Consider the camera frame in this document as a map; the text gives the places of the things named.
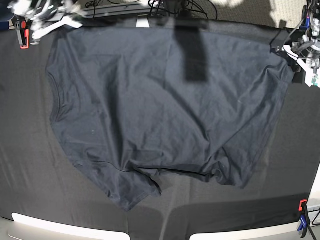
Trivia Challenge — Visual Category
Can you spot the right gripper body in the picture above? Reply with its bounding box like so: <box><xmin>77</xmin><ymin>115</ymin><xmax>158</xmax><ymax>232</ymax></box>
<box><xmin>24</xmin><ymin>4</ymin><xmax>80</xmax><ymax>26</ymax></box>

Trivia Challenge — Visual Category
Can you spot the dark navy t-shirt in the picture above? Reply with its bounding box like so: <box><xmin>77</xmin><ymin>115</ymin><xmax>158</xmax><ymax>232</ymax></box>
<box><xmin>46</xmin><ymin>27</ymin><xmax>294</xmax><ymax>211</ymax></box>

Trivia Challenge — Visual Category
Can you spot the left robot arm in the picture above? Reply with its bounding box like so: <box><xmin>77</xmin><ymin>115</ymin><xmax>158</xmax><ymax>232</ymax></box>
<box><xmin>275</xmin><ymin>0</ymin><xmax>320</xmax><ymax>88</ymax></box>

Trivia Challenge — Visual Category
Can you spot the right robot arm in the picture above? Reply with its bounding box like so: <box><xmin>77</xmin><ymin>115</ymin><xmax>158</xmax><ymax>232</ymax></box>
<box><xmin>7</xmin><ymin>0</ymin><xmax>87</xmax><ymax>50</ymax></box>

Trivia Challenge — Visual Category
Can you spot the red clamp left rear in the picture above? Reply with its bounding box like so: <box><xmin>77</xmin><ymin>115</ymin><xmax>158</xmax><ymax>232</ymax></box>
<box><xmin>14</xmin><ymin>20</ymin><xmax>30</xmax><ymax>50</ymax></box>

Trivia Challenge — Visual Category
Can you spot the blue red clamp front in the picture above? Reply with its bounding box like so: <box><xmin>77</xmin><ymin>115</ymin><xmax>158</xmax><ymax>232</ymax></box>
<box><xmin>297</xmin><ymin>199</ymin><xmax>311</xmax><ymax>239</ymax></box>

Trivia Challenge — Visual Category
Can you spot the black table cloth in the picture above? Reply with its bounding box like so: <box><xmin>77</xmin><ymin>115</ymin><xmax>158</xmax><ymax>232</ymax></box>
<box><xmin>0</xmin><ymin>19</ymin><xmax>320</xmax><ymax>240</ymax></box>

